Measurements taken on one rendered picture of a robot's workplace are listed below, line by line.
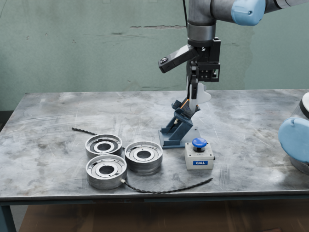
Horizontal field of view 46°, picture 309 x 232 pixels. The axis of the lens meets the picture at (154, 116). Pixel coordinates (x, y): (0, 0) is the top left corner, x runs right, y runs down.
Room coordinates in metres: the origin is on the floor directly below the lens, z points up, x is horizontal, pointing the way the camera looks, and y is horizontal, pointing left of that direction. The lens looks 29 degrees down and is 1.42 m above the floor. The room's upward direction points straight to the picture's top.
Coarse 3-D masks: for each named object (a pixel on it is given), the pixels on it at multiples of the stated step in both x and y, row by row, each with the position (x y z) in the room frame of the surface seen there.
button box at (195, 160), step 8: (208, 144) 0.86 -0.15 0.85; (184, 152) 0.86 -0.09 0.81; (192, 152) 0.82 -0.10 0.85; (200, 152) 0.82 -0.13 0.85; (208, 152) 0.82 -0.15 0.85; (192, 160) 0.80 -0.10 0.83; (200, 160) 0.80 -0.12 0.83; (208, 160) 0.80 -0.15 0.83; (192, 168) 0.80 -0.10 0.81; (200, 168) 0.80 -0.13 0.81; (208, 168) 0.80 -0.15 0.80
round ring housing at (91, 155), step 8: (96, 136) 0.91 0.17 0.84; (104, 136) 0.91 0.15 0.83; (112, 136) 0.91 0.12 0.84; (88, 144) 0.88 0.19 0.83; (96, 144) 0.88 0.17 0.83; (104, 144) 0.89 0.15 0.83; (112, 144) 0.88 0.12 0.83; (120, 144) 0.88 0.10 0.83; (88, 152) 0.83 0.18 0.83; (104, 152) 0.84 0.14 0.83; (112, 152) 0.82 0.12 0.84; (120, 152) 0.85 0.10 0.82
